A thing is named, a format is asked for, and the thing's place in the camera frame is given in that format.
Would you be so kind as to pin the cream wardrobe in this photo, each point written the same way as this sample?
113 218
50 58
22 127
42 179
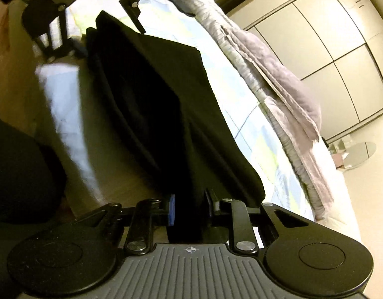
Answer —
334 53

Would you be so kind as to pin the round glass table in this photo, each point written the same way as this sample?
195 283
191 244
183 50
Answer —
362 151

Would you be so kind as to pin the person's dark clothing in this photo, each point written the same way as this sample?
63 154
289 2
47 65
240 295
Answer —
20 177

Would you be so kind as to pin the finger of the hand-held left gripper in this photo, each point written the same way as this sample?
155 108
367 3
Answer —
59 51
136 10

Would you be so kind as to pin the pink box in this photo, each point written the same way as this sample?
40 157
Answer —
340 159

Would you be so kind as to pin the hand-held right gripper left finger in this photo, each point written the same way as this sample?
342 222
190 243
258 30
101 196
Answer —
171 211

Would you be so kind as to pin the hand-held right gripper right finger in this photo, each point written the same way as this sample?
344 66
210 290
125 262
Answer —
211 205

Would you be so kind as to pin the pink blanket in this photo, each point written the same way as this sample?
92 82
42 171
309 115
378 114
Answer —
291 93

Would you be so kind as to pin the person's left forearm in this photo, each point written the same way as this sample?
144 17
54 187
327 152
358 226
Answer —
4 56

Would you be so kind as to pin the checkered bed sheet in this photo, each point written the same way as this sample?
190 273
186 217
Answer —
241 106

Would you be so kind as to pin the black garment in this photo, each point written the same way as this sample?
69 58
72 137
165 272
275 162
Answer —
166 106

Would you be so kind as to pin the striped grey quilt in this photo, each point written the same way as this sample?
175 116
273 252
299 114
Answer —
238 56

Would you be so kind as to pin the cream quilted mattress cover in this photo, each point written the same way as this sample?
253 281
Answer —
337 199

